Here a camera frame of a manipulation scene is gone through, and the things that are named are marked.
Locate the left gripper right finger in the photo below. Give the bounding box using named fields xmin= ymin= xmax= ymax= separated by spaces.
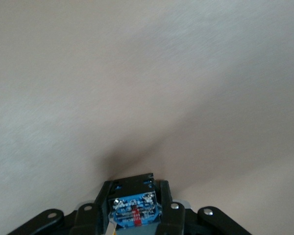
xmin=156 ymin=180 xmax=253 ymax=235

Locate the green push button switch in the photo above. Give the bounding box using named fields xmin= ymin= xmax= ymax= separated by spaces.
xmin=107 ymin=172 xmax=162 ymax=235

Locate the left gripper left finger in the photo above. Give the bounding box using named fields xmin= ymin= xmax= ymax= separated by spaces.
xmin=7 ymin=180 xmax=113 ymax=235

